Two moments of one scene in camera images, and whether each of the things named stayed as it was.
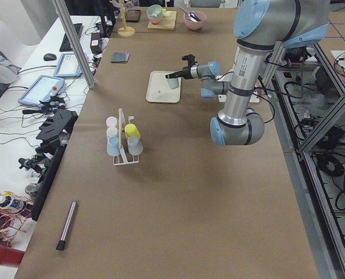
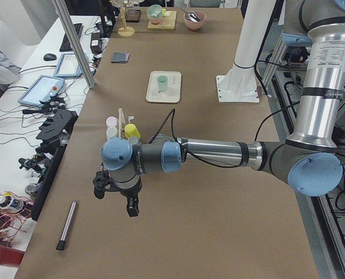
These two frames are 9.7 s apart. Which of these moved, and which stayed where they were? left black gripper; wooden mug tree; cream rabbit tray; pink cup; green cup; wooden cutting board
Moved: left black gripper; green cup
Stayed: wooden cutting board; cream rabbit tray; pink cup; wooden mug tree
